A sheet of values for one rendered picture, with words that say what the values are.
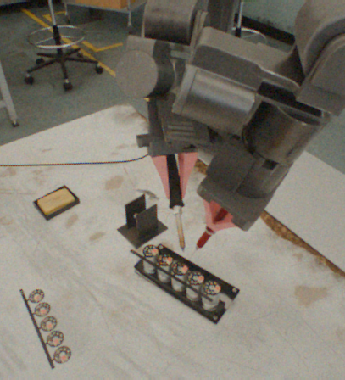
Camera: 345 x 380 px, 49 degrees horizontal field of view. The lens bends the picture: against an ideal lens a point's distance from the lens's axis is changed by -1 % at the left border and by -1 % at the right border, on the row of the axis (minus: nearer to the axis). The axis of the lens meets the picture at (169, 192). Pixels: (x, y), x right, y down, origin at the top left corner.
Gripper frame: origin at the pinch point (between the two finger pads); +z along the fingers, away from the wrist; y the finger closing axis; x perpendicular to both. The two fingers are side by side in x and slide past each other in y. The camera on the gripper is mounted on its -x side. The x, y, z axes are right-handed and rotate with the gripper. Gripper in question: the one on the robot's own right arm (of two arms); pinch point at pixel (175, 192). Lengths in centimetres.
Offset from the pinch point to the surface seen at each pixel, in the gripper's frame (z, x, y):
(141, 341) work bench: 19.3, -8.8, -7.5
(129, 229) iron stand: 8.7, 10.0, -7.7
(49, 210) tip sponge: 4.9, 14.9, -22.4
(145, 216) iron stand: 5.3, 6.1, -4.7
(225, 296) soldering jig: 16.1, -5.1, 6.1
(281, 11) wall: -76, 279, 139
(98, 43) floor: -62, 301, -20
